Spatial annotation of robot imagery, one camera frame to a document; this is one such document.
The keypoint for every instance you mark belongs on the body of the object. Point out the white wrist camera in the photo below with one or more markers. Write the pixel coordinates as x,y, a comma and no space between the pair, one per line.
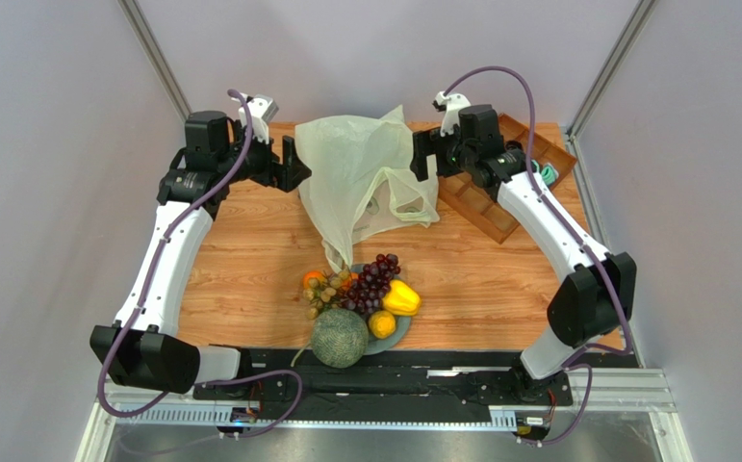
450,104
262,109

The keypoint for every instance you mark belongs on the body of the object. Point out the fake dark red grapes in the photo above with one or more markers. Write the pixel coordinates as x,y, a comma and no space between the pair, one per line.
369,284

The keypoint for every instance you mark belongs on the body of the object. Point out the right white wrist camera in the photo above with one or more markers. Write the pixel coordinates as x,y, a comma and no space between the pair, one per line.
450,104

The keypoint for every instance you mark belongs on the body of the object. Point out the fake netted melon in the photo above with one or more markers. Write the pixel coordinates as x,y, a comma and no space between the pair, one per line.
339,339

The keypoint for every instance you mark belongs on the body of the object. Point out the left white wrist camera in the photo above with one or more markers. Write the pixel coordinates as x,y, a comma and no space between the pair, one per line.
262,109

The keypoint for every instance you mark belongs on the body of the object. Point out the fake yellow bell pepper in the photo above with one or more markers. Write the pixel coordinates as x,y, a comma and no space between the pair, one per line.
402,300

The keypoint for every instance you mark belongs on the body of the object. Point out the teal rolled sock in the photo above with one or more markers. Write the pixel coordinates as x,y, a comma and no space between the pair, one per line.
548,173

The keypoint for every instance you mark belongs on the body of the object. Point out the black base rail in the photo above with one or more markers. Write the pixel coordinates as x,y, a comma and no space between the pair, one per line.
408,387

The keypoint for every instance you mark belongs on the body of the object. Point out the fake green orange mango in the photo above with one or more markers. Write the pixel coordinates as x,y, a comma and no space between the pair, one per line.
314,280

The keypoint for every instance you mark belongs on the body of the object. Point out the fake brown longan bunch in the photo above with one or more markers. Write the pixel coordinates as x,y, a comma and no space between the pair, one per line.
333,296

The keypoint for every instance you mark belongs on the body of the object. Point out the translucent pale green plastic bag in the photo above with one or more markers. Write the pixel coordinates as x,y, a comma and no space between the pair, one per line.
362,183

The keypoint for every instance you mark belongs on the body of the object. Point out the grey round plate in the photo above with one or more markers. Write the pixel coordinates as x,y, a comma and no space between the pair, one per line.
375,345

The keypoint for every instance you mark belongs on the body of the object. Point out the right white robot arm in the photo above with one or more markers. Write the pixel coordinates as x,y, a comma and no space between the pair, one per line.
596,286

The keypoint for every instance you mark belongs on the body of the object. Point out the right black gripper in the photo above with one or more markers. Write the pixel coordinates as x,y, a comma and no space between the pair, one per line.
434,152

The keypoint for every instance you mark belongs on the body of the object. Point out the fake yellow lemon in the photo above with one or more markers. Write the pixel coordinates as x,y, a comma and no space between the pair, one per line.
382,324

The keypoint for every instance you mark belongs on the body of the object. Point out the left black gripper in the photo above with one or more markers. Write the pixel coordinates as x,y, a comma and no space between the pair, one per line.
287,176

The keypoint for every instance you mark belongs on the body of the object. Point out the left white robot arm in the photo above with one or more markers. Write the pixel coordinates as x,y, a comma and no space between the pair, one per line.
141,348

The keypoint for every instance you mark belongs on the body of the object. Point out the brown wooden divided tray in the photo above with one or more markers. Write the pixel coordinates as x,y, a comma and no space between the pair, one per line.
523,201

